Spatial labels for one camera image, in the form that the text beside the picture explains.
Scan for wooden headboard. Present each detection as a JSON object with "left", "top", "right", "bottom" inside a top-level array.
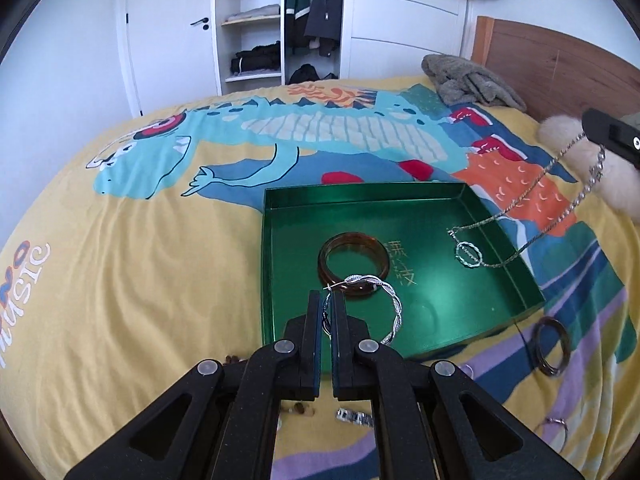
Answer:
[{"left": 470, "top": 16, "right": 640, "bottom": 126}]

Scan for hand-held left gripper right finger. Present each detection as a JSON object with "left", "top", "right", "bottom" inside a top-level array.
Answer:
[{"left": 331, "top": 291, "right": 586, "bottom": 480}]

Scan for black folded bag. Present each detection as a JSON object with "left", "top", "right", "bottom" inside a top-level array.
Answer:
[{"left": 231, "top": 42, "right": 282, "bottom": 75}]

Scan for amber brown bangle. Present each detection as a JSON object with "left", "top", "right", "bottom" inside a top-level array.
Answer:
[{"left": 318, "top": 232, "right": 390, "bottom": 300}]

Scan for green hanging jacket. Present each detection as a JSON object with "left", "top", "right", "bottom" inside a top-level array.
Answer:
[{"left": 285, "top": 0, "right": 313, "bottom": 53}]

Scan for twisted silver bangle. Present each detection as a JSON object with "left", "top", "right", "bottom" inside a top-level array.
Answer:
[{"left": 320, "top": 274, "right": 402, "bottom": 346}]

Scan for white door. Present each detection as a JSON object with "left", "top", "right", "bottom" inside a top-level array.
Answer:
[{"left": 117, "top": 0, "right": 221, "bottom": 116}]

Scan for white fluffy pillow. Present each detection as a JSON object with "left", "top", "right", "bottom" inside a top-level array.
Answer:
[{"left": 537, "top": 115, "right": 640, "bottom": 218}]

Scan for folded light grey clothes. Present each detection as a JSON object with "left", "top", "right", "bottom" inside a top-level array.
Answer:
[{"left": 222, "top": 4, "right": 281, "bottom": 23}]

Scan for black and silver link bracelet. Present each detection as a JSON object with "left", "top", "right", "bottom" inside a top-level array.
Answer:
[{"left": 336, "top": 408, "right": 373, "bottom": 426}]

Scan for white wardrobe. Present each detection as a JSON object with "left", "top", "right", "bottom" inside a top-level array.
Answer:
[{"left": 212, "top": 0, "right": 473, "bottom": 97}]

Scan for thin dark bangles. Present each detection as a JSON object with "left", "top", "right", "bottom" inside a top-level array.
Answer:
[{"left": 531, "top": 316, "right": 572, "bottom": 378}]

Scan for dark hanging jacket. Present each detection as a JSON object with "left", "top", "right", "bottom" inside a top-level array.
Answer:
[{"left": 305, "top": 0, "right": 346, "bottom": 56}]

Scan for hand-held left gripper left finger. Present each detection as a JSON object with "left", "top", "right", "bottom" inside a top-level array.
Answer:
[{"left": 64, "top": 290, "right": 323, "bottom": 480}]

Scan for silver hoop ring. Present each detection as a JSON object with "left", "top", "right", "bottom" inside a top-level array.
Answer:
[{"left": 532, "top": 417, "right": 570, "bottom": 453}]

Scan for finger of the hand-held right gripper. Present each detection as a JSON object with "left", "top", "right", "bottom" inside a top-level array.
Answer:
[{"left": 581, "top": 107, "right": 640, "bottom": 167}]

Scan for grey knitted sweater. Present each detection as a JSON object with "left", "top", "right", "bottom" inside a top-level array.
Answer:
[{"left": 421, "top": 53, "right": 528, "bottom": 113}]

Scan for silver chain necklace ring pendant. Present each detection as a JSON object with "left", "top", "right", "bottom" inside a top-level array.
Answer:
[{"left": 446, "top": 130, "right": 608, "bottom": 269}]

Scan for green metal tray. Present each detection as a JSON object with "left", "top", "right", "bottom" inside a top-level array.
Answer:
[{"left": 260, "top": 181, "right": 546, "bottom": 361}]

